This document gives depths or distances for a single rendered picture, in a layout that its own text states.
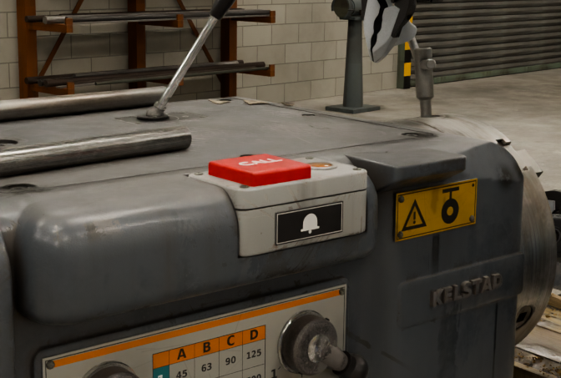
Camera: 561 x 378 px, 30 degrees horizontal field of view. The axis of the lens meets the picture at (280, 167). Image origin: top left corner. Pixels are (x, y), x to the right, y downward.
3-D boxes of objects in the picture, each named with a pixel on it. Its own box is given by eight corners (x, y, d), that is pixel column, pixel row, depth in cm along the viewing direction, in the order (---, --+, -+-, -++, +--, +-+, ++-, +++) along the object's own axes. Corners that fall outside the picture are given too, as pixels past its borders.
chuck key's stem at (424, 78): (437, 140, 130) (432, 47, 129) (419, 141, 130) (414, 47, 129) (435, 138, 132) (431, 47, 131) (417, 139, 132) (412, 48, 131)
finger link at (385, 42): (412, 68, 146) (431, 6, 142) (382, 71, 143) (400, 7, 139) (397, 59, 148) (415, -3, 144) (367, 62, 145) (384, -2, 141)
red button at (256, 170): (252, 199, 79) (252, 172, 79) (206, 184, 84) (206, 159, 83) (312, 189, 83) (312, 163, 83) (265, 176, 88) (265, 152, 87)
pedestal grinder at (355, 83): (352, 114, 995) (355, -8, 973) (323, 110, 1020) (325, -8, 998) (382, 109, 1029) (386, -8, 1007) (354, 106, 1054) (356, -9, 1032)
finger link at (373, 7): (397, 59, 148) (415, -3, 144) (367, 62, 145) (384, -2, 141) (383, 51, 150) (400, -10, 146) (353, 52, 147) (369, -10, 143)
